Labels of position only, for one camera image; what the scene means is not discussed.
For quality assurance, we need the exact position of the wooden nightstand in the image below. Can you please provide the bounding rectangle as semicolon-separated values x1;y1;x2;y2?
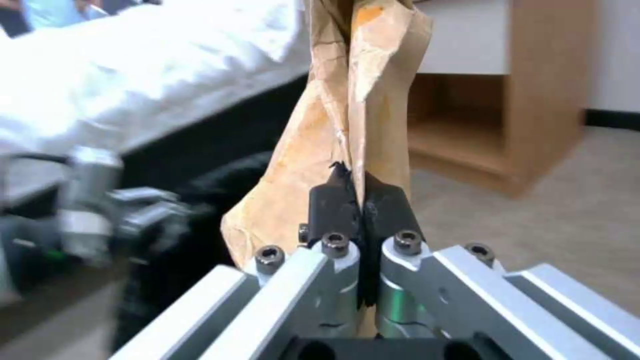
405;0;592;200

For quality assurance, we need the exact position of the brown paper bag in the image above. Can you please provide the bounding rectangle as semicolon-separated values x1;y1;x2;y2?
219;0;435;329

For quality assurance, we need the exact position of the white nightstand drawer front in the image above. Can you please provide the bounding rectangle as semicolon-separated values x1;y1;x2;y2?
413;0;512;75

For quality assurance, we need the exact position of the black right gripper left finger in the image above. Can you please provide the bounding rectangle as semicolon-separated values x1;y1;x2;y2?
107;169;362;360

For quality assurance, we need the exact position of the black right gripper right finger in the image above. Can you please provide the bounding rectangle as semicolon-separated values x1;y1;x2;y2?
361;173;640;360

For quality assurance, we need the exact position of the person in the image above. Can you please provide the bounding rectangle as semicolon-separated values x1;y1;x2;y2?
22;0;110;31

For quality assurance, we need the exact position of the white bed duvet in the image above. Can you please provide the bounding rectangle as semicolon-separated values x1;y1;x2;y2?
0;0;314;158

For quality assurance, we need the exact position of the dark bed base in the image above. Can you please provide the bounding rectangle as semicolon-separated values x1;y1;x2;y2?
0;69;315;211

